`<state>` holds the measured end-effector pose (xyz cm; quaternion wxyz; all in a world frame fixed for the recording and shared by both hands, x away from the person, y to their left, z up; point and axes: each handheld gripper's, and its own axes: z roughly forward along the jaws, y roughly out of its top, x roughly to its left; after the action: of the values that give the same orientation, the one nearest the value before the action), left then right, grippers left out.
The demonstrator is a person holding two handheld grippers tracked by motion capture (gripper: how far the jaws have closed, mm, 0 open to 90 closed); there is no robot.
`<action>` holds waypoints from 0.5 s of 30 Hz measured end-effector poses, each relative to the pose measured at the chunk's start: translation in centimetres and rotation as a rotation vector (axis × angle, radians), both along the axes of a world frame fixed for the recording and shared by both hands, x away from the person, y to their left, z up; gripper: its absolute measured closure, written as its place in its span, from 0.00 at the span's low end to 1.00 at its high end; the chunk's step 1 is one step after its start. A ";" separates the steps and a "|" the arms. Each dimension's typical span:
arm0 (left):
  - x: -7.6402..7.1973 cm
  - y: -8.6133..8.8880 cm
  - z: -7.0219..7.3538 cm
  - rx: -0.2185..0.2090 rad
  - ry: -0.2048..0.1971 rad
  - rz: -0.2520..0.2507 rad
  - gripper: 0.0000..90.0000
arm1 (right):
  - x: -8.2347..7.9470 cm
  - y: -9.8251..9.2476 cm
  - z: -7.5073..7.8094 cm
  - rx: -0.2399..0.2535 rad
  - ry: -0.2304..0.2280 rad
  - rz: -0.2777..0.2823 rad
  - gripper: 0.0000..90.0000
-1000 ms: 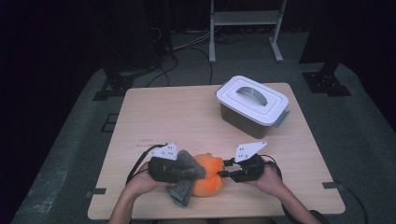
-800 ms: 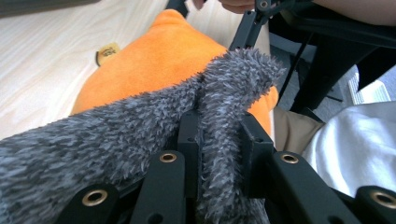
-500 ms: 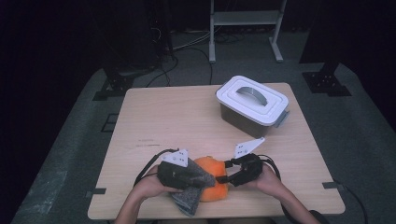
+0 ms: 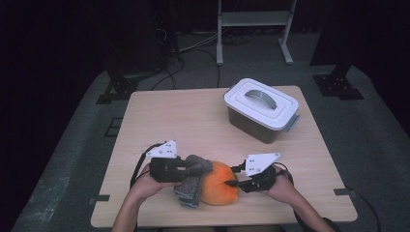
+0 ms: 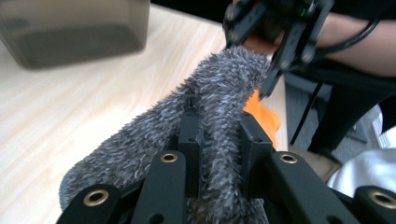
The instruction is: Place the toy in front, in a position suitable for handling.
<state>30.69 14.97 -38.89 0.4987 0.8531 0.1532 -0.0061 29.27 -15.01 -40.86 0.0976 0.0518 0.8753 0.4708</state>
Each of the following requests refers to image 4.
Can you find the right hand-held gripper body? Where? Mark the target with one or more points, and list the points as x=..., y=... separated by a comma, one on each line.
x=261, y=180

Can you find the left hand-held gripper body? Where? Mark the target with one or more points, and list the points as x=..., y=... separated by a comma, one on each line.
x=167, y=169

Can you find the orange plush toy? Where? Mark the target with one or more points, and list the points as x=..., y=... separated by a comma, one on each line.
x=220, y=187

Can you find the gray cloth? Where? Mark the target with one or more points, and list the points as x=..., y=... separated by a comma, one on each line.
x=191, y=193

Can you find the brown transparent storage box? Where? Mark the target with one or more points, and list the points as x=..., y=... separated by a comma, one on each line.
x=251, y=128

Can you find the white box lid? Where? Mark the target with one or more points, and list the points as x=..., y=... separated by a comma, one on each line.
x=245, y=106

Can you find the person's right hand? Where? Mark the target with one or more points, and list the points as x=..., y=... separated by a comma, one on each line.
x=283, y=188

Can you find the person's left hand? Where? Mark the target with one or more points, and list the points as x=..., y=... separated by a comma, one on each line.
x=145, y=187

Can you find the black tape strip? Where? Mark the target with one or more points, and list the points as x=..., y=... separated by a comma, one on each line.
x=345, y=192
x=100, y=198

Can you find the black metal stand base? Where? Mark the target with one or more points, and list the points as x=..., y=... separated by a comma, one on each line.
x=336, y=87
x=121, y=90

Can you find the dark equipment rack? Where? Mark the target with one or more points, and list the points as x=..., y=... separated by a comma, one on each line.
x=138, y=35

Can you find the white metal stand frame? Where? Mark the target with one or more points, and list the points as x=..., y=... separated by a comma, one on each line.
x=254, y=18

